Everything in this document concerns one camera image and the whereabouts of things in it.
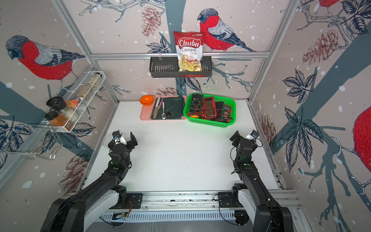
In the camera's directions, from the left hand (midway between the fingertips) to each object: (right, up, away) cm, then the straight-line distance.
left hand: (125, 132), depth 83 cm
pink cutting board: (+3, +12, +31) cm, 33 cm away
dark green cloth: (+20, +15, +31) cm, 40 cm away
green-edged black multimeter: (+42, +16, +17) cm, 48 cm away
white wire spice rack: (-20, +13, -15) cm, 28 cm away
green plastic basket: (+68, +20, +27) cm, 76 cm away
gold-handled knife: (+10, +8, +27) cm, 30 cm away
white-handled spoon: (+17, +9, +27) cm, 33 cm away
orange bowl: (+2, +22, +35) cm, 41 cm away
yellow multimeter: (+41, +9, +15) cm, 45 cm away
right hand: (+70, -1, +2) cm, 70 cm away
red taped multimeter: (+52, +15, +18) cm, 57 cm away
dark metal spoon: (+21, +10, +28) cm, 37 cm away
